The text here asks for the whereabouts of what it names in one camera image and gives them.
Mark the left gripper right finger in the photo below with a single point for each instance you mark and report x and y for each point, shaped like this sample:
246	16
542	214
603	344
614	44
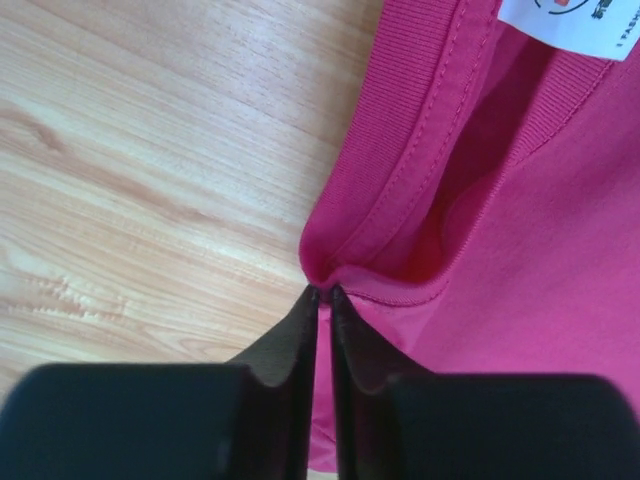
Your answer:
398	420

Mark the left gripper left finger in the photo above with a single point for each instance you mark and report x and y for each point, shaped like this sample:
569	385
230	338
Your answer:
247	418

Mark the magenta t shirt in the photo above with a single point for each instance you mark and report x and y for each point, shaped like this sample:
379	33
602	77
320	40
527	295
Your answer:
483	212

